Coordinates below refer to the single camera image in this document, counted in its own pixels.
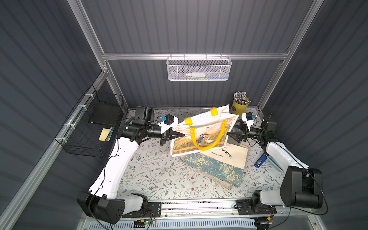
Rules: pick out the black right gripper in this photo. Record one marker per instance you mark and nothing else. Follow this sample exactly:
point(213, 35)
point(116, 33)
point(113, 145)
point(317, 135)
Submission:
point(241, 135)

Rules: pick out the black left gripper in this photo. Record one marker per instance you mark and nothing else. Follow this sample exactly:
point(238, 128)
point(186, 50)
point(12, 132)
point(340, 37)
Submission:
point(166, 135)

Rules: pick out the cream tote bag front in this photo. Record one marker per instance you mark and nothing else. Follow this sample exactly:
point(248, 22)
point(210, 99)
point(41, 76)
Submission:
point(212, 178)

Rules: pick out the cream tote yellow handles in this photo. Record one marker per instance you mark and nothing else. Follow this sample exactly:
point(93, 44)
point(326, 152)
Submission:
point(203, 132)

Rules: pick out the cream tote blue print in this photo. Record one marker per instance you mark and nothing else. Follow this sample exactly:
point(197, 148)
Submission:
point(232, 154)

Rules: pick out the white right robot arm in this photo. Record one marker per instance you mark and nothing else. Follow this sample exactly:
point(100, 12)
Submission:
point(302, 186)

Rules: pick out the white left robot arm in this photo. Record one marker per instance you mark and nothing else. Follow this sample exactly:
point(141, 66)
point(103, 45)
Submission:
point(100, 202)

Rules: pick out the yellow pencil cup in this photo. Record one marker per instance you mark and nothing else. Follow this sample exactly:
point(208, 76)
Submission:
point(238, 108)

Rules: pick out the blue black marker device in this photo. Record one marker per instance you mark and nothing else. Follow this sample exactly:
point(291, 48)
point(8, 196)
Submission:
point(261, 160)

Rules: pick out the bundle of pencils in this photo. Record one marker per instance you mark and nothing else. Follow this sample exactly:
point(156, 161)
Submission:
point(240, 97)

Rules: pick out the teal calculator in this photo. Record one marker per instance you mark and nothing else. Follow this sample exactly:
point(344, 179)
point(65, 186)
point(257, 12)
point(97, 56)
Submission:
point(274, 162)

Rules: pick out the white tube in basket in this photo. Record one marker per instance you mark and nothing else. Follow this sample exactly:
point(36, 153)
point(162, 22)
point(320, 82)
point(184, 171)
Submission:
point(196, 75)

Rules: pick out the yellow sticky notepad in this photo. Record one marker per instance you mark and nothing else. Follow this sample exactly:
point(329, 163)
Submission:
point(104, 134)

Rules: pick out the black notebook in basket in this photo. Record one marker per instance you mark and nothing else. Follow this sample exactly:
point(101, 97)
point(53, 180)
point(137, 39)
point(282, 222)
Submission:
point(104, 114)

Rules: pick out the small green circuit board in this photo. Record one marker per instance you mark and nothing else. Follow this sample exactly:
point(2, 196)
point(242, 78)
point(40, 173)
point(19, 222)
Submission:
point(142, 223)

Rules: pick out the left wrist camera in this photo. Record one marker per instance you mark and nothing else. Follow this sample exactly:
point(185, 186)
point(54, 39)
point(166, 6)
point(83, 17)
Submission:
point(167, 122)

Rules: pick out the white wire wall basket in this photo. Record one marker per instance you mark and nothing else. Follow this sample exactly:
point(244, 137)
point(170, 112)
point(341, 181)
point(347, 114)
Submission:
point(217, 68)

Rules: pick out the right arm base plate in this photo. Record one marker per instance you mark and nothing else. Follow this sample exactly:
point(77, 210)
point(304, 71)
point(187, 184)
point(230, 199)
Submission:
point(250, 207)

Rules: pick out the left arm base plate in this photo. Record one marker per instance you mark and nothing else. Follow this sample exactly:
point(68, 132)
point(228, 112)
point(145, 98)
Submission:
point(152, 209)

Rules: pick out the black wire wall basket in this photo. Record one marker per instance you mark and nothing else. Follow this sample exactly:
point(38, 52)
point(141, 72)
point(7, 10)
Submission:
point(81, 137)

